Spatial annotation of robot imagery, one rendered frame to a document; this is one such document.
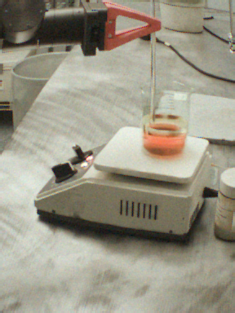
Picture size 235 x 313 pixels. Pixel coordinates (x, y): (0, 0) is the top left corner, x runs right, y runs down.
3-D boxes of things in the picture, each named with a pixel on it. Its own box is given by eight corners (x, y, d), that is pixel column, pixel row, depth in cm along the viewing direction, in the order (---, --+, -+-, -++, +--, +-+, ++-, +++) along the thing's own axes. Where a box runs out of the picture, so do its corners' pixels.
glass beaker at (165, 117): (136, 162, 96) (138, 94, 93) (138, 140, 102) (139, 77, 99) (194, 164, 96) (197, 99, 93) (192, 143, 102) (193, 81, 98)
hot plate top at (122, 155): (90, 169, 95) (90, 162, 95) (122, 131, 106) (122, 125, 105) (189, 185, 92) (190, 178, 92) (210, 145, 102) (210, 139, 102)
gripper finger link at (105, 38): (152, -3, 96) (84, -3, 94) (164, 7, 89) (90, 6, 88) (153, 37, 98) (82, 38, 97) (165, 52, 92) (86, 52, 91)
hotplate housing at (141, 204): (33, 217, 100) (30, 160, 97) (68, 176, 112) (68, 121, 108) (201, 245, 94) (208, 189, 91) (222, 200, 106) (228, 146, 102)
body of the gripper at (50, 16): (93, -3, 95) (39, 1, 94) (102, 11, 86) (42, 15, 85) (90, 36, 98) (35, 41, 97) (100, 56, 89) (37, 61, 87)
